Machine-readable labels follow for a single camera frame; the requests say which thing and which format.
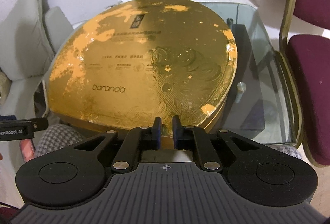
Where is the round gold box lid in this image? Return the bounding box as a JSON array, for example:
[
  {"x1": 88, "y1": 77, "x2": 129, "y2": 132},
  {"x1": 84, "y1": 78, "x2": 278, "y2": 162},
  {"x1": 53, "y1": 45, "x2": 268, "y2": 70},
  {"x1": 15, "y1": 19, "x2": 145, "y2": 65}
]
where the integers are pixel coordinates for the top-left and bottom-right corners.
[{"x1": 47, "y1": 0, "x2": 238, "y2": 123}]

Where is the round gold gift box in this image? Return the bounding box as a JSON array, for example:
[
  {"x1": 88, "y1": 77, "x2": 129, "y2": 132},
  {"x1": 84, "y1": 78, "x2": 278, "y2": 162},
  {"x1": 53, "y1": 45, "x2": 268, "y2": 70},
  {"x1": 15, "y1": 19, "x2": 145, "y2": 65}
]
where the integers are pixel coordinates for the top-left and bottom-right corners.
[{"x1": 53, "y1": 99, "x2": 226, "y2": 148}]

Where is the houndstooth fabric seat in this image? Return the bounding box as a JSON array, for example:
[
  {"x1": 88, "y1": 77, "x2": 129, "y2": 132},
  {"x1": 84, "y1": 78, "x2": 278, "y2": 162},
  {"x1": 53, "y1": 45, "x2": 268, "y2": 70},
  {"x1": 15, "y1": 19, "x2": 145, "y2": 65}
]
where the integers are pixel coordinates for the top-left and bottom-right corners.
[{"x1": 34, "y1": 123, "x2": 84, "y2": 158}]

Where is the glass side table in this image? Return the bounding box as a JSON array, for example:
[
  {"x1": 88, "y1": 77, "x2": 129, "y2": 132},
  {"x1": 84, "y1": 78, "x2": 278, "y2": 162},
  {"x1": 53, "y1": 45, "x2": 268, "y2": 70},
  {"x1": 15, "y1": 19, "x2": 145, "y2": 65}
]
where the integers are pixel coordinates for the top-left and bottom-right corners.
[{"x1": 198, "y1": 2, "x2": 296, "y2": 145}]

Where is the grey sofa cushion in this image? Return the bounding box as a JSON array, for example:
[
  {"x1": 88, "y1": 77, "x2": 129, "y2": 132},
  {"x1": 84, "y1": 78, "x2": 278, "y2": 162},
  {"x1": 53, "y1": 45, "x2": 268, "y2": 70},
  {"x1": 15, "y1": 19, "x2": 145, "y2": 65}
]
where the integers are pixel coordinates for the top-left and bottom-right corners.
[{"x1": 1, "y1": 0, "x2": 73, "y2": 81}]

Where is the maroon gold-framed chair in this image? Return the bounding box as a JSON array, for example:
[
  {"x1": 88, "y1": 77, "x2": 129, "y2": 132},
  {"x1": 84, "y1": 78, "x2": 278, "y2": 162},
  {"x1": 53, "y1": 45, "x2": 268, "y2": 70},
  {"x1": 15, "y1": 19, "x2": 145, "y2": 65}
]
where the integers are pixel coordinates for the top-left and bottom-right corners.
[{"x1": 276, "y1": 0, "x2": 329, "y2": 167}]

